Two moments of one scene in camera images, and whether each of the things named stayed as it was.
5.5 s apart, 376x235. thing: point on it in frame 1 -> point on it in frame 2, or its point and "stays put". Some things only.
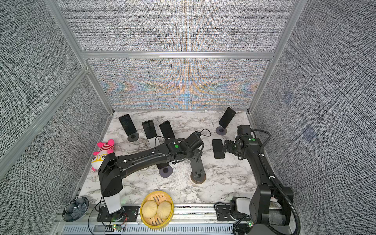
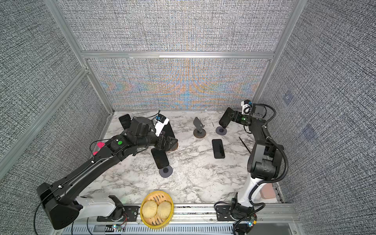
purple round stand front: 166,172 stays put
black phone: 227,117 stays put
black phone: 217,145 stays put
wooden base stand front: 198,175 -> 199,132
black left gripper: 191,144 -> 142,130
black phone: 167,130 stays put
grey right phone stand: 221,130 stays put
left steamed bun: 149,208 stays put
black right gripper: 230,149 -> 238,115
